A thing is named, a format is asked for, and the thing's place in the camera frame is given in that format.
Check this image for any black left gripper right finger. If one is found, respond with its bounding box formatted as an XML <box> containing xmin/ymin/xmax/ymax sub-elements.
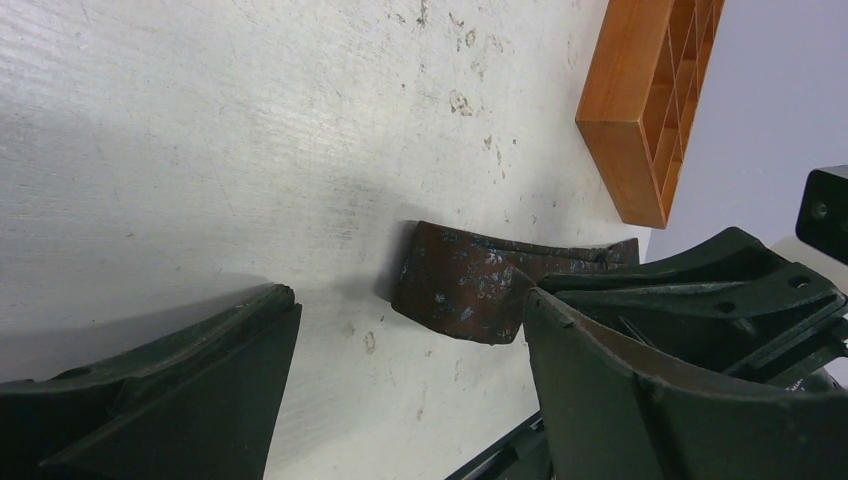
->
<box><xmin>524</xmin><ymin>288</ymin><xmax>847</xmax><ymax>479</ymax></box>

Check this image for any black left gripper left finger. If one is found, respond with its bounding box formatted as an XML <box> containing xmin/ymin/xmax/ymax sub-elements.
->
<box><xmin>1</xmin><ymin>284</ymin><xmax>302</xmax><ymax>479</ymax></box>

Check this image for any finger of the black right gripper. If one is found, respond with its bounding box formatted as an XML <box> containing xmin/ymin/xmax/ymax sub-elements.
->
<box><xmin>538</xmin><ymin>227</ymin><xmax>847</xmax><ymax>385</ymax></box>

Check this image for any brown floral tie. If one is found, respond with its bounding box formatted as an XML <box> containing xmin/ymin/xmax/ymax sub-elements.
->
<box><xmin>391</xmin><ymin>221</ymin><xmax>640</xmax><ymax>345</ymax></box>

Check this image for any wooden compartment tray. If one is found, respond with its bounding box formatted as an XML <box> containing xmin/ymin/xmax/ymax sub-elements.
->
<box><xmin>575</xmin><ymin>0</ymin><xmax>724</xmax><ymax>229</ymax></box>

